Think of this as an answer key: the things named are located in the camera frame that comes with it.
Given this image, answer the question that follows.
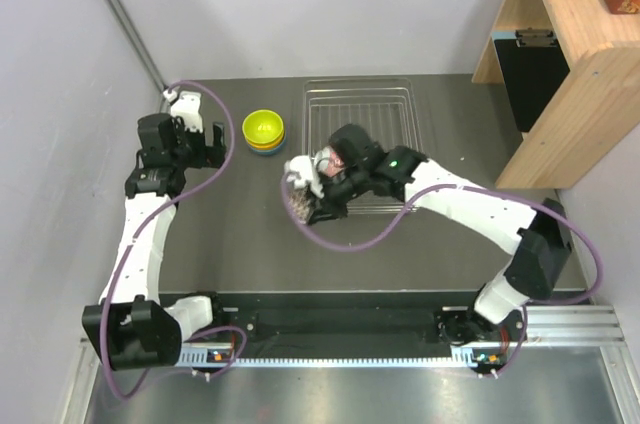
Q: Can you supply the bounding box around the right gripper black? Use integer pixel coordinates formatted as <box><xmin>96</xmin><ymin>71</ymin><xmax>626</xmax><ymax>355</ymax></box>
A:
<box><xmin>306</xmin><ymin>164</ymin><xmax>371</xmax><ymax>223</ymax></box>

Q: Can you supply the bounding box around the brown lattice patterned bowl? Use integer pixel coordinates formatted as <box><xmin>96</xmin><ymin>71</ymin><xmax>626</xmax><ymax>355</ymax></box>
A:
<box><xmin>289</xmin><ymin>189</ymin><xmax>313</xmax><ymax>224</ymax></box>

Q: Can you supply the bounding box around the black white patterned bowl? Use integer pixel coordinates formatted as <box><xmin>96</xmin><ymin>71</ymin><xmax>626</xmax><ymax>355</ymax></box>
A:
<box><xmin>314</xmin><ymin>146</ymin><xmax>345</xmax><ymax>178</ymax></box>

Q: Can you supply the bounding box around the metal wire dish rack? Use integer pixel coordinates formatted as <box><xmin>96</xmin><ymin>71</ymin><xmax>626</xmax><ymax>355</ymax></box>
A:
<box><xmin>302</xmin><ymin>79</ymin><xmax>428</xmax><ymax>217</ymax></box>

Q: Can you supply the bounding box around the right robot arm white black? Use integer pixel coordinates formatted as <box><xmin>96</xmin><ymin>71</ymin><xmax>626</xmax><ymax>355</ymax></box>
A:
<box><xmin>287</xmin><ymin>124</ymin><xmax>572</xmax><ymax>345</ymax></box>

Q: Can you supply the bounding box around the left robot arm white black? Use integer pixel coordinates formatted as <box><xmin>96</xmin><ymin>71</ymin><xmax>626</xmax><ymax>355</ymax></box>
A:
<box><xmin>82</xmin><ymin>110</ymin><xmax>227</xmax><ymax>371</ymax></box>

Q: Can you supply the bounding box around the yellow-green bowl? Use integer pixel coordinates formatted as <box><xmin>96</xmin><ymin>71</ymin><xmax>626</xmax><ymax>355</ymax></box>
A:
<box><xmin>242</xmin><ymin>109</ymin><xmax>284</xmax><ymax>146</ymax></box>

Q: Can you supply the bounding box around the blue bowl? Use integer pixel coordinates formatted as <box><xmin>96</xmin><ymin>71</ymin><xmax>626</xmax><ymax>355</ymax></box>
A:
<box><xmin>247</xmin><ymin>133</ymin><xmax>286</xmax><ymax>156</ymax></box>

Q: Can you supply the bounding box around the orange bowl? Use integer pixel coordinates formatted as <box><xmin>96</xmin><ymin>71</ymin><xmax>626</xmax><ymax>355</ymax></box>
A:
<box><xmin>245</xmin><ymin>125</ymin><xmax>286</xmax><ymax>150</ymax></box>

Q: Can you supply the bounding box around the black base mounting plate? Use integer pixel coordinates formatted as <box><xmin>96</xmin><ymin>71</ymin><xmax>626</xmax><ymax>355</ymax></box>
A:
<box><xmin>169</xmin><ymin>306</ymin><xmax>531</xmax><ymax>358</ymax></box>

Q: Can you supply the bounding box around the black clipboard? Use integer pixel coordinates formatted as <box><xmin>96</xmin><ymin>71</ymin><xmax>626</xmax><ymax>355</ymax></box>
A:
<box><xmin>491</xmin><ymin>28</ymin><xmax>570</xmax><ymax>133</ymax></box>

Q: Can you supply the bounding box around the wooden shelf unit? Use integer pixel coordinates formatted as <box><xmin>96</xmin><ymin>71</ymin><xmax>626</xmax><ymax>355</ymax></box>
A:
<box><xmin>491</xmin><ymin>0</ymin><xmax>639</xmax><ymax>189</ymax></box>

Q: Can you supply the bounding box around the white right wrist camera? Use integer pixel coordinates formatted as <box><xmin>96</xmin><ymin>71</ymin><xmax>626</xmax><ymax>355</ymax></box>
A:
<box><xmin>284</xmin><ymin>155</ymin><xmax>324</xmax><ymax>198</ymax></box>

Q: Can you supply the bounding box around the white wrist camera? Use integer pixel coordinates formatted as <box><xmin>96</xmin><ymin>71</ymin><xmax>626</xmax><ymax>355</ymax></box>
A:
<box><xmin>162</xmin><ymin>89</ymin><xmax>204</xmax><ymax>134</ymax></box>
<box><xmin>284</xmin><ymin>155</ymin><xmax>324</xmax><ymax>198</ymax></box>

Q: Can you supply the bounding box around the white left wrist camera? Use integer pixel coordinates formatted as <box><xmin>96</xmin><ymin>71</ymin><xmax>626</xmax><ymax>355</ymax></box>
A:
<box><xmin>162</xmin><ymin>89</ymin><xmax>204</xmax><ymax>134</ymax></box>

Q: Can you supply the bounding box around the aluminium corner post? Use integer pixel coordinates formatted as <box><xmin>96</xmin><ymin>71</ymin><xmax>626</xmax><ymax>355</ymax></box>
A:
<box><xmin>105</xmin><ymin>0</ymin><xmax>166</xmax><ymax>92</ymax></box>

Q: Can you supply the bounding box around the aluminium frame rail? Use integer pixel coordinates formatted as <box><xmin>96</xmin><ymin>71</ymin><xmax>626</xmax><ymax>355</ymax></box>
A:
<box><xmin>82</xmin><ymin>294</ymin><xmax>624</xmax><ymax>377</ymax></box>

